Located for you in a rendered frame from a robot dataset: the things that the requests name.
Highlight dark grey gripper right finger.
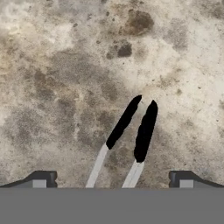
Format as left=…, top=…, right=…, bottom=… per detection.
left=168, top=170, right=224, bottom=189

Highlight silver tongs with black tips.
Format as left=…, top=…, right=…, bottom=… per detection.
left=85, top=94, right=159, bottom=189

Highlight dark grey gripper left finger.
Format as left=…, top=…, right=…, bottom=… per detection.
left=0, top=171, right=59, bottom=189

